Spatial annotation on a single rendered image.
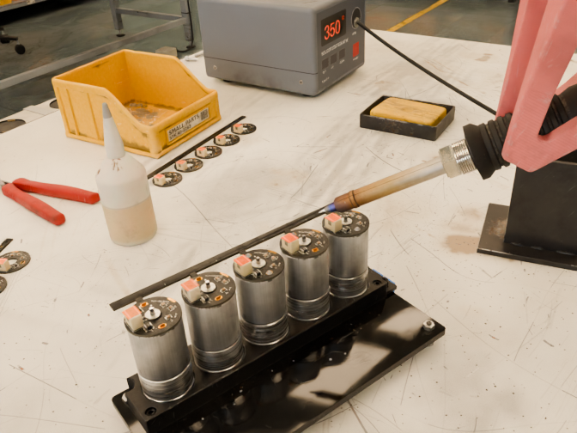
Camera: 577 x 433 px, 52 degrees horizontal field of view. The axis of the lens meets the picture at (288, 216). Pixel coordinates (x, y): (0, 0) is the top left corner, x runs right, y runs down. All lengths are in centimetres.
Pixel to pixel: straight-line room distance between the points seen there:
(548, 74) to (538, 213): 18
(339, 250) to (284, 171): 20
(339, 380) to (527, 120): 15
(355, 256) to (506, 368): 10
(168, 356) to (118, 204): 17
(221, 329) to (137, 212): 16
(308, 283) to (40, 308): 18
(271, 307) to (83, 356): 12
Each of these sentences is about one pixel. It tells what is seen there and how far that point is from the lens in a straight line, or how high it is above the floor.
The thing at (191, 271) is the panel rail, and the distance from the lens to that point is 29.
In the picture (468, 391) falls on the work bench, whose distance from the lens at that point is 32.
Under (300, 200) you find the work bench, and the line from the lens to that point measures 46.
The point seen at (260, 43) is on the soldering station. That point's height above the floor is 81.
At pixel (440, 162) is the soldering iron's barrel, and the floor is 86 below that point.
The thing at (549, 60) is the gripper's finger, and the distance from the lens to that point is 23.
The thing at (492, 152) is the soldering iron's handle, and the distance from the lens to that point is 26.
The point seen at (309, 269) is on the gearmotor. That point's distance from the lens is 29.
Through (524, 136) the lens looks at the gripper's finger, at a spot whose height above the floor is 88.
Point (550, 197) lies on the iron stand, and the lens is 39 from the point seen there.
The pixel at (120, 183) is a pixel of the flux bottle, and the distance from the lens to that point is 40.
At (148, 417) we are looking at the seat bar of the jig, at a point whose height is 77.
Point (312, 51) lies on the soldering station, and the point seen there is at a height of 80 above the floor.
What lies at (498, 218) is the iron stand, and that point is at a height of 75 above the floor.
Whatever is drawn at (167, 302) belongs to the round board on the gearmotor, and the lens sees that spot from 27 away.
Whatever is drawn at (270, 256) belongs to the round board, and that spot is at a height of 81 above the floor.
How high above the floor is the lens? 98
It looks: 32 degrees down
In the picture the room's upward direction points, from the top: 3 degrees counter-clockwise
